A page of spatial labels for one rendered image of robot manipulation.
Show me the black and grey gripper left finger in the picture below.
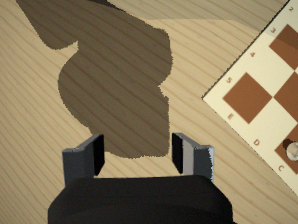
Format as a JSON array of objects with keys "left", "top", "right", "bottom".
[{"left": 62, "top": 134, "right": 105, "bottom": 186}]

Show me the brown and cream chessboard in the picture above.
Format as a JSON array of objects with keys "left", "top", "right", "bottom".
[{"left": 203, "top": 0, "right": 298, "bottom": 196}]

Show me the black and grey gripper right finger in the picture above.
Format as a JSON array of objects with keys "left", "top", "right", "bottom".
[{"left": 172, "top": 132, "right": 215, "bottom": 183}]

